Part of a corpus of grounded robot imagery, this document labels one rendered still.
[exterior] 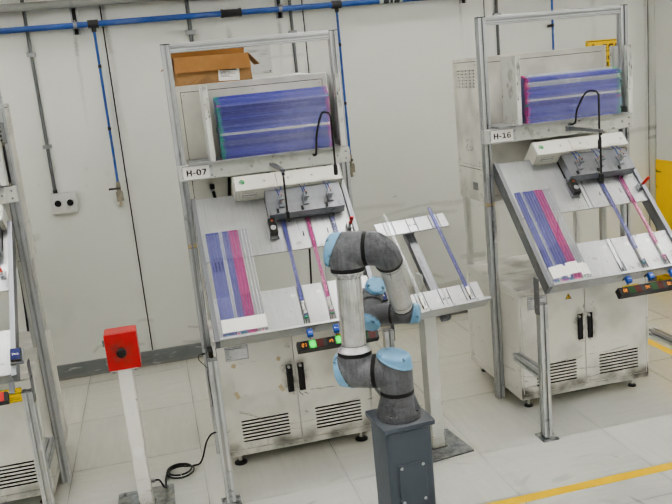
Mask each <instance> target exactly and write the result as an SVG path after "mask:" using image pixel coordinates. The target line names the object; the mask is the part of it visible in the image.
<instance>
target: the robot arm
mask: <svg viewBox="0 0 672 504"><path fill-rule="evenodd" d="M323 260H324V264H325V266H326V267H328V268H329V267H330V271H331V274H332V275H333V276H335V278H336V288H337V299H338V310H339V322H340V333H341V346H340V348H339V349H338V353H337V354H335V356H334V358H333V371H334V376H335V379H336V381H337V383H338V384H339V385H340V386H342V387H349V388H380V395H381V396H380V400H379V404H378V408H377V418H378V420H379V421H381V422H383V423H385V424H390V425H403V424H408V423H412V422H414V421H416V420H418V419H419V418H420V417H421V407H420V405H419V402H418V400H417V398H416V395H415V392H414V380H413V364H412V359H411V355H410V354H409V353H408V352H407V351H405V350H403V349H400V348H394V347H387V348H382V349H379V350H378V351H377V353H376V354H372V351H371V347H370V346H369V345H368V344H367V343H366V331H365V330H368V331H375V330H378V329H379V328H380V326H381V324H413V323H419V322H420V320H421V307H420V304H418V303H412V300H411V296H410V293H409V289H408V286H407V283H406V279H405V276H404V272H403V269H402V263H403V258H402V254H401V252H400V250H399V248H398V247H397V245H396V244H395V243H394V242H393V241H392V240H391V239H390V238H389V237H387V236H386V235H384V234H382V233H380V232H377V231H372V230H371V231H351V232H343V231H341V232H334V233H331V234H329V235H328V237H327V238H326V241H325V245H324V252H323ZM365 266H375V267H376V269H377V270H378V271H379V272H381V275H382V278H383V279H381V278H380V277H375V276H374V277H370V278H369V279H368V280H367V281H366V283H365V286H364V287H365V288H362V282H361V275H362V273H363V272H364V271H365ZM385 287H386V290H387V293H388V296H389V299H390V302H391V303H390V304H383V295H384V292H385Z"/></svg>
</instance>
